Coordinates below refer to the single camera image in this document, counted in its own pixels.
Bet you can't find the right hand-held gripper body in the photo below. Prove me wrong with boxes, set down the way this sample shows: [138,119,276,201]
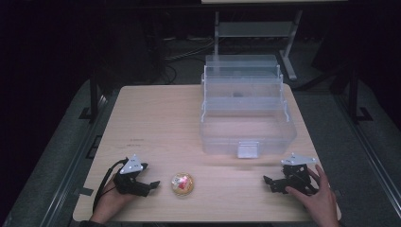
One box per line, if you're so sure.
[269,152,318,196]

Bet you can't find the person's right hand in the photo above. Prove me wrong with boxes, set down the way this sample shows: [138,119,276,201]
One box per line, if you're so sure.
[285,164,340,227]

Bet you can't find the clear plastic tiered storage box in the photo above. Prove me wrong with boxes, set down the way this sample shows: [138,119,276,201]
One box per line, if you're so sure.
[199,54,298,159]

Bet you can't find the floor cables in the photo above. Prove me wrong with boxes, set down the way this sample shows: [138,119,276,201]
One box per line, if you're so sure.
[162,36,218,84]

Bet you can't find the person's left hand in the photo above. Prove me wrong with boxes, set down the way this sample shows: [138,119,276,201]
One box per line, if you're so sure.
[89,174,138,225]

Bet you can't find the black metal post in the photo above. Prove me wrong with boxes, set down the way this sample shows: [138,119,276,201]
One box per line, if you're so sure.
[346,70,374,125]
[78,74,103,124]

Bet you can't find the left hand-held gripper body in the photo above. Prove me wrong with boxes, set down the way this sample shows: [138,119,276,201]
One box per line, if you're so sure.
[113,153,151,198]

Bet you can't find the black cable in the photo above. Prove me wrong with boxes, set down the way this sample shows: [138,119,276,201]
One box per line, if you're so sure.
[92,158,130,213]

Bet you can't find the grey metal stand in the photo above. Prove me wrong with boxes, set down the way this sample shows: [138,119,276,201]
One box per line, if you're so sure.
[213,9,305,81]

